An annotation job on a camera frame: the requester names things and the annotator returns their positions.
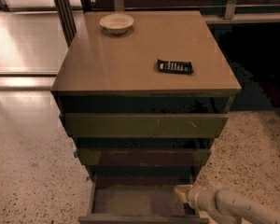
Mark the padded gripper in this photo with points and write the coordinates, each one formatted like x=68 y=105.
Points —
x=193 y=197

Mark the drawer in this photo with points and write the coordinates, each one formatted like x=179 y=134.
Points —
x=138 y=200
x=144 y=125
x=143 y=157

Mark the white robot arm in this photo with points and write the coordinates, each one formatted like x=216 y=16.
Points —
x=226 y=207

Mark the middle drawer front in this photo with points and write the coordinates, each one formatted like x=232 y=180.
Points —
x=143 y=157

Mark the brown drawer cabinet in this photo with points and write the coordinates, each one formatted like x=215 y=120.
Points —
x=117 y=74

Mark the top drawer front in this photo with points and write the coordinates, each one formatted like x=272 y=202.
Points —
x=144 y=125

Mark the white paper bowl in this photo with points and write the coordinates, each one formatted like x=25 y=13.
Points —
x=117 y=23

